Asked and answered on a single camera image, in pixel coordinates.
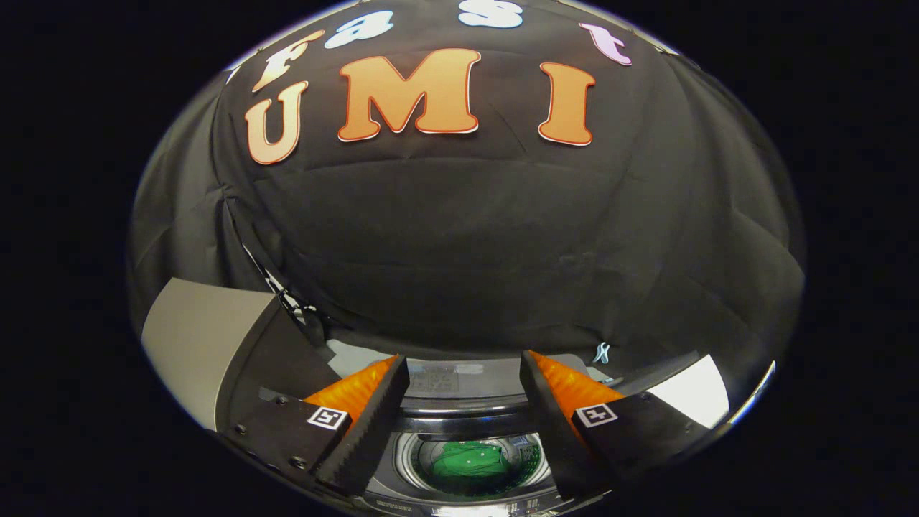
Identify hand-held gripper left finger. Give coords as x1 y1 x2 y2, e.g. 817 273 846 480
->
223 355 411 498

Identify grey top-load washing machine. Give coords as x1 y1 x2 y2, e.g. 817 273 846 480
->
359 353 622 517

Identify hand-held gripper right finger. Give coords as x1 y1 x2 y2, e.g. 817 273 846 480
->
520 350 701 500

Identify green polo shirt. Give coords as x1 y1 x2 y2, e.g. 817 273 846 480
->
431 442 513 484

